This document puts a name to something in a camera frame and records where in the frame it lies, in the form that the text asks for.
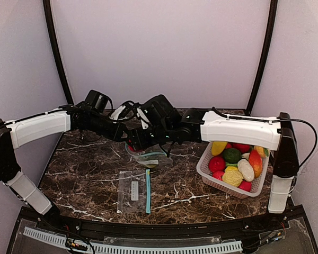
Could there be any large clear zip bag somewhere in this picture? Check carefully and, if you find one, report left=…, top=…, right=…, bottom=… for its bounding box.
left=125, top=144, right=173, bottom=169

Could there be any dark green toy pepper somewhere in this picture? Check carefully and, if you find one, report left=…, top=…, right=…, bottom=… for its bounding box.
left=222, top=148, right=242, bottom=164

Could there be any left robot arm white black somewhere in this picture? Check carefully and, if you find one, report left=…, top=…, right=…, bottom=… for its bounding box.
left=0, top=90, right=129, bottom=215

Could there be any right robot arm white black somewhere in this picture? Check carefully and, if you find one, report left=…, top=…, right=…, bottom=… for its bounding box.
left=127, top=95, right=303, bottom=214

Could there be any small clear zip bag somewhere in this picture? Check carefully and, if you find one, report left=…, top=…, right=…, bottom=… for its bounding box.
left=117, top=169, right=151, bottom=214

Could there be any white plastic basket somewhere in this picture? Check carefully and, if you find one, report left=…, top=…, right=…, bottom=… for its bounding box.
left=196, top=141, right=270, bottom=199

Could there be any red toy fruit left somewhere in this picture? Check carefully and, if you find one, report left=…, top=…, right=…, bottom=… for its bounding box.
left=208, top=156, right=226, bottom=173

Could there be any red toy fruit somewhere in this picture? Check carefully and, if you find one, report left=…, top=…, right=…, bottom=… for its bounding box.
left=208, top=156, right=226, bottom=173
left=238, top=180, right=252, bottom=192

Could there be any red toy fruit front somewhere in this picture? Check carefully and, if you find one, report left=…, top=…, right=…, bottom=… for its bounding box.
left=238, top=180, right=252, bottom=192

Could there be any orange toy carrot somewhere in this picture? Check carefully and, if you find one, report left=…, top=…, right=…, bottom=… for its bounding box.
left=249, top=150, right=262, bottom=178

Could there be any yellow toy pear with leaf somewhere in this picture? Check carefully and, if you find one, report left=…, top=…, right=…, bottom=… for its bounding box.
left=253, top=146, right=270, bottom=158

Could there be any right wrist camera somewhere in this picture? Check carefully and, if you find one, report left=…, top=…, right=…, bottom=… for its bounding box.
left=136, top=106, right=151, bottom=130

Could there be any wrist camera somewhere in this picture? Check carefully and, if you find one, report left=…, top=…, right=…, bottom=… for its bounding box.
left=109, top=101, right=136, bottom=122
left=136, top=106, right=151, bottom=130

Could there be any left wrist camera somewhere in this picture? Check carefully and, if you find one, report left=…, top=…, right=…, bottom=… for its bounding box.
left=109, top=101, right=136, bottom=122

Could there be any white slotted cable duct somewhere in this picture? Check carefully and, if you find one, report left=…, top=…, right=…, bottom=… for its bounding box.
left=23, top=226, right=243, bottom=253

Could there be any black front rail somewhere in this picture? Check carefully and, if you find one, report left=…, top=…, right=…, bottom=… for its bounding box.
left=37, top=206, right=304, bottom=240

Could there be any black corner frame post left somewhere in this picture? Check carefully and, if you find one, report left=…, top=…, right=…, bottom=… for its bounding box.
left=42, top=0, right=74, bottom=104

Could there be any black corner frame post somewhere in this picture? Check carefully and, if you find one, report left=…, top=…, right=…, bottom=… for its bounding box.
left=42, top=0, right=74, bottom=104
left=245, top=0, right=278, bottom=115

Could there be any black corner frame post right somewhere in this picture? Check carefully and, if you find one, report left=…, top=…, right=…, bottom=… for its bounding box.
left=245, top=0, right=278, bottom=115

